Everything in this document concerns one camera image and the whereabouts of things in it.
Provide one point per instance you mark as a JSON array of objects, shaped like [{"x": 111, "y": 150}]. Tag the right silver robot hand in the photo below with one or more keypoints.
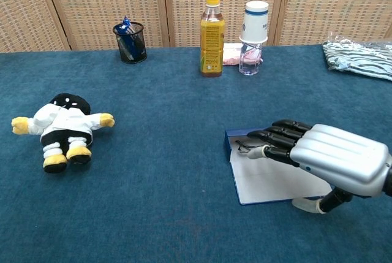
[{"x": 337, "y": 158}]

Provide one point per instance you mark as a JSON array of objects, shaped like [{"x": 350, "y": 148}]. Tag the blue grey small box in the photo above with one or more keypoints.
[{"x": 263, "y": 180}]

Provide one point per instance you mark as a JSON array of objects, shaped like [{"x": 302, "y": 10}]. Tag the thin-framed eyeglasses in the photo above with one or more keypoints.
[{"x": 240, "y": 144}]

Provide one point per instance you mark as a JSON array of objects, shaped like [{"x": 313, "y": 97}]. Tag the striped cloth in plastic bag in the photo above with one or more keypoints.
[{"x": 361, "y": 60}]

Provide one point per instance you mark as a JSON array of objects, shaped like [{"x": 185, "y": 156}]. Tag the clear water bottle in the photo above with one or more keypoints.
[{"x": 250, "y": 63}]

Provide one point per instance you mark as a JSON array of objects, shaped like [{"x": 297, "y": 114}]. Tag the pink tissue pack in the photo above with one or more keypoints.
[{"x": 231, "y": 56}]

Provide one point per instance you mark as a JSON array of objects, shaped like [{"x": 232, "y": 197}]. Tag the white paper cup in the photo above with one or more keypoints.
[{"x": 254, "y": 24}]

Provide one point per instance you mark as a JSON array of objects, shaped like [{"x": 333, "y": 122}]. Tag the yellow-capped tea bottle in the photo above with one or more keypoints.
[{"x": 212, "y": 48}]

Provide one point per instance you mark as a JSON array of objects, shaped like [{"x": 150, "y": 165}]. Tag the teal felt table cover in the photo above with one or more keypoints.
[{"x": 153, "y": 198}]

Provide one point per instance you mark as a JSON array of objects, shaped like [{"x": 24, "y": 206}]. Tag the black mesh pen holder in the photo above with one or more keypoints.
[{"x": 131, "y": 51}]

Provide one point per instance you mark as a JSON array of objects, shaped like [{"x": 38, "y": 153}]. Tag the blue snack packet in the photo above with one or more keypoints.
[{"x": 126, "y": 27}]

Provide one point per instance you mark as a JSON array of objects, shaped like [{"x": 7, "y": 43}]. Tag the black and white plush doll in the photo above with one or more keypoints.
[{"x": 61, "y": 122}]

